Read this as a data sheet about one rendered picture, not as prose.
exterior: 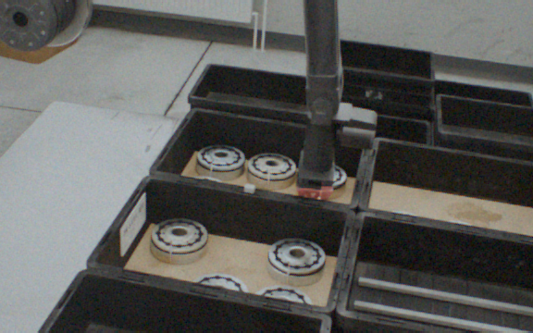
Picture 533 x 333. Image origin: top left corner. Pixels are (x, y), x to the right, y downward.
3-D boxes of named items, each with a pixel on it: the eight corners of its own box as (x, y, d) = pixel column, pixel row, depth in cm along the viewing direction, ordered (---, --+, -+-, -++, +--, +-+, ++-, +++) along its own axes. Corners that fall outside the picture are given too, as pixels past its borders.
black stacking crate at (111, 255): (86, 323, 132) (83, 268, 126) (146, 226, 157) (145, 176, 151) (324, 371, 126) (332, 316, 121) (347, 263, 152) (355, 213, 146)
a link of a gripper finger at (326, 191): (328, 203, 159) (334, 163, 154) (328, 224, 153) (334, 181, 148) (294, 200, 159) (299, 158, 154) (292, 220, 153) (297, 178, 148)
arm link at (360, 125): (319, 70, 145) (313, 98, 139) (382, 79, 144) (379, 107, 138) (314, 121, 153) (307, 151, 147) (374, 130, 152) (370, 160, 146)
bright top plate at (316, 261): (261, 265, 141) (261, 263, 141) (278, 235, 150) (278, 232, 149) (316, 279, 139) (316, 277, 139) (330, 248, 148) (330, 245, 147)
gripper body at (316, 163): (333, 161, 157) (338, 128, 153) (332, 189, 148) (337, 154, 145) (300, 158, 157) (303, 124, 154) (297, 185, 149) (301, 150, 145)
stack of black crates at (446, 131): (414, 249, 273) (438, 132, 250) (415, 203, 299) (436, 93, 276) (531, 266, 269) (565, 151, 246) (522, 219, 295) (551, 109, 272)
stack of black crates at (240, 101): (183, 214, 280) (186, 97, 258) (204, 172, 306) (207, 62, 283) (296, 232, 277) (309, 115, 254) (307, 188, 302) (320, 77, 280)
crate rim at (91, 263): (82, 277, 127) (81, 265, 125) (145, 183, 152) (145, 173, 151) (331, 326, 121) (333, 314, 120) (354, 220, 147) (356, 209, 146)
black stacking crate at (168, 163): (147, 225, 157) (146, 175, 151) (191, 154, 182) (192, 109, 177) (348, 262, 152) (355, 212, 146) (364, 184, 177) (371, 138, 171)
